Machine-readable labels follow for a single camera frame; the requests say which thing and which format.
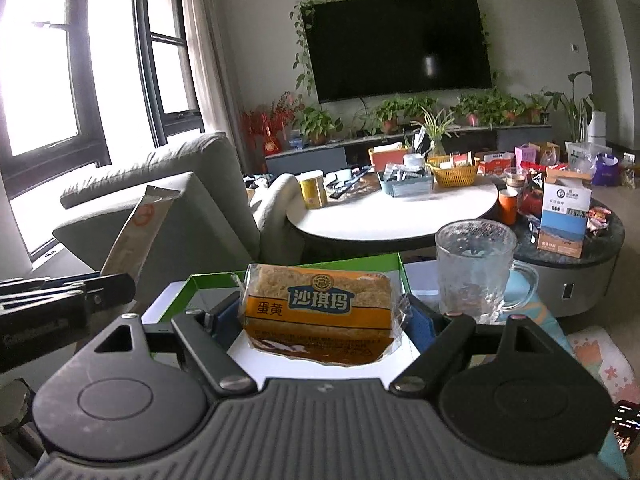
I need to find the purple gift bag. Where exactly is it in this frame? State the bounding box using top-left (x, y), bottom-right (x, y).
top-left (592, 153), bottom-right (620, 188)

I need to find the grey storage tray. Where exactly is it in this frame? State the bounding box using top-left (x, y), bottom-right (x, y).
top-left (376, 168), bottom-right (434, 197)

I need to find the beige snack packet orange logo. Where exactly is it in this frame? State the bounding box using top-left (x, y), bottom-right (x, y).
top-left (101, 185), bottom-right (180, 282)

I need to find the dark round side table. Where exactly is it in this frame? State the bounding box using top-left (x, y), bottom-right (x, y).
top-left (512, 198), bottom-right (625, 318)

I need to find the blue white carton box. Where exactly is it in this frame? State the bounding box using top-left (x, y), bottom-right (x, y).
top-left (537, 168), bottom-right (592, 258)

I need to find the grey armchair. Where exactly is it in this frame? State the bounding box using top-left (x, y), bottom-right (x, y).
top-left (53, 132), bottom-right (305, 309)

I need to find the yellow canister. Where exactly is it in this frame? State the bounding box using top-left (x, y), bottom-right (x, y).
top-left (297, 170), bottom-right (328, 209)

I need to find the red flower decoration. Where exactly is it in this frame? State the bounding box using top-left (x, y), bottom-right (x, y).
top-left (241, 91), bottom-right (305, 170)

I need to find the clear glass mug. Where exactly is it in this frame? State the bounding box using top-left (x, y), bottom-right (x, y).
top-left (435, 219), bottom-right (539, 324)

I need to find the yellow sachima cake packet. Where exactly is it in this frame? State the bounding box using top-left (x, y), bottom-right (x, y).
top-left (239, 263), bottom-right (405, 366)

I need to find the yellow wicker basket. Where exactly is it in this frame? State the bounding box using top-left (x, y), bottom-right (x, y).
top-left (426, 156), bottom-right (477, 188)

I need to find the blue patterned tablecloth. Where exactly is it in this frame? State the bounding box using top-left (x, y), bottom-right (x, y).
top-left (499, 268), bottom-right (632, 480)

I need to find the black wall television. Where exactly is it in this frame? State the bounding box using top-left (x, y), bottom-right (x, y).
top-left (303, 0), bottom-right (491, 103)

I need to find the white round coffee table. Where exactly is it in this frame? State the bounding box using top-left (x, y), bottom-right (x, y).
top-left (286, 177), bottom-right (498, 242)

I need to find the grey tv cabinet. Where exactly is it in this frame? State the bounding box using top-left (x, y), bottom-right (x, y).
top-left (266, 125), bottom-right (554, 176)

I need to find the spider plant in vase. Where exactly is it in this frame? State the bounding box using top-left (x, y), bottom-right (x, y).
top-left (413, 107), bottom-right (456, 157)

